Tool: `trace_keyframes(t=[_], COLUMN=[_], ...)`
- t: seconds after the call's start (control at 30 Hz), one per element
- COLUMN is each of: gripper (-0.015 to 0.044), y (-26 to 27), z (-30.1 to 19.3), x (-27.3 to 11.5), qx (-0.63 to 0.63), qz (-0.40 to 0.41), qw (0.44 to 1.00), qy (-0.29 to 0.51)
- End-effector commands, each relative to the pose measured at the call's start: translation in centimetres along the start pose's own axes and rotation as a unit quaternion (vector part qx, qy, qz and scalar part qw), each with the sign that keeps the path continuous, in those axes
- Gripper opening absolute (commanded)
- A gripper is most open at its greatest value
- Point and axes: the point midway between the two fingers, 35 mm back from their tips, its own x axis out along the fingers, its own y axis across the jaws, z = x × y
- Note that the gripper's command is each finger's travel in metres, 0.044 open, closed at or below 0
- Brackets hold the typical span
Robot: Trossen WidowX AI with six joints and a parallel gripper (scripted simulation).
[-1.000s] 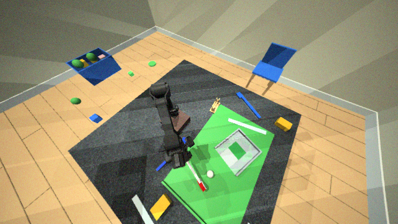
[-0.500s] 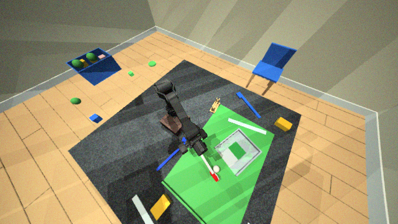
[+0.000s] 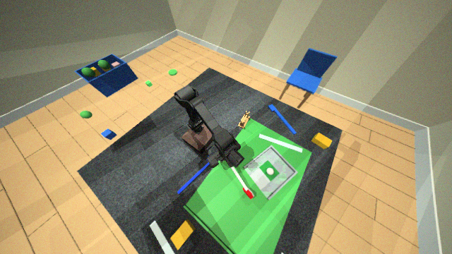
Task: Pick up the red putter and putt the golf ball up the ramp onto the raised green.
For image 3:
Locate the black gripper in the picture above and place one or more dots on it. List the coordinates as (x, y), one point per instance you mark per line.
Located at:
(213, 159)

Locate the yellow flat block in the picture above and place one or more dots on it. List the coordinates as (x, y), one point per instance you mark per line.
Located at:
(321, 140)
(181, 235)

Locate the green flat mat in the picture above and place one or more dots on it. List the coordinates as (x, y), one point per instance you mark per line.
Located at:
(248, 226)

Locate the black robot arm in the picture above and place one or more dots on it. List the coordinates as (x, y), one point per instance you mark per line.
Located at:
(198, 113)

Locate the white golf ball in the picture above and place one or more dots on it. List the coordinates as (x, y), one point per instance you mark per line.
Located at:
(269, 171)

